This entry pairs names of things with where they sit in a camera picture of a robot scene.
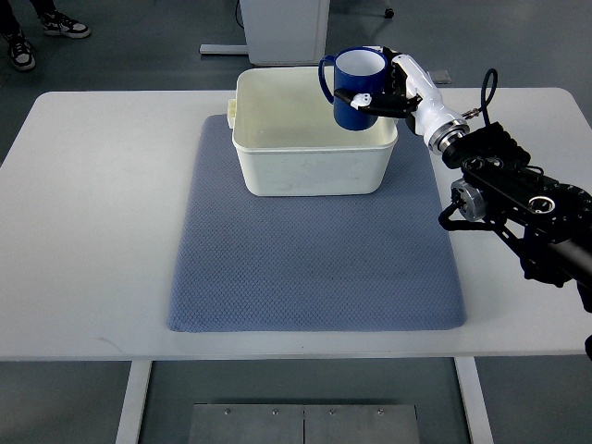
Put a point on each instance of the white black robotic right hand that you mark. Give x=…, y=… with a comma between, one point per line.
x=410, y=94

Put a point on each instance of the blue mug white inside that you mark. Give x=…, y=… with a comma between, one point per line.
x=360, y=70

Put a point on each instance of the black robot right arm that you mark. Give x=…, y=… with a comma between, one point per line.
x=546, y=223

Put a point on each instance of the cream plastic box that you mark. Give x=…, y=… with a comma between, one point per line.
x=289, y=144

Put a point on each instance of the grey floor socket plate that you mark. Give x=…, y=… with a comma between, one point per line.
x=440, y=76

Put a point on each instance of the white cabinet with base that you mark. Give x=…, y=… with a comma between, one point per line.
x=278, y=33

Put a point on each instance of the blue-grey textured mat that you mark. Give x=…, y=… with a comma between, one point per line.
x=373, y=262

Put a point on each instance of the white table right leg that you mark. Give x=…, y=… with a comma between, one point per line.
x=473, y=401

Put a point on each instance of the white table leg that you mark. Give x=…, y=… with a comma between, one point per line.
x=130, y=420
x=473, y=401

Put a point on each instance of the black white sneaker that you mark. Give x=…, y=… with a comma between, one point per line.
x=19, y=51
x=57, y=24

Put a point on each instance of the metal floor plate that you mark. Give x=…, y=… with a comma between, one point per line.
x=308, y=423

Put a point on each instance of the white table left leg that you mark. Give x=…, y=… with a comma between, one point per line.
x=130, y=420

